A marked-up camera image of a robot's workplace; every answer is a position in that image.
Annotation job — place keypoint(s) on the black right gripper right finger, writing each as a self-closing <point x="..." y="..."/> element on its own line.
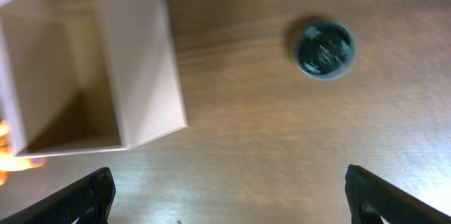
<point x="371" y="199"/>

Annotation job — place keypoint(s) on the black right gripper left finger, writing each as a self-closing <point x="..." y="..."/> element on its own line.
<point x="88" y="200"/>

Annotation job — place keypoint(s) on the yellow rubber toy animal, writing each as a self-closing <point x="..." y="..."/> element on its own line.
<point x="10" y="163"/>

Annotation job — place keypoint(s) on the black round tin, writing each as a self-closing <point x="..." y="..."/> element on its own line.
<point x="324" y="50"/>

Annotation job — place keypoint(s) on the white square cardboard box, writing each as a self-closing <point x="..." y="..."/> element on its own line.
<point x="83" y="76"/>

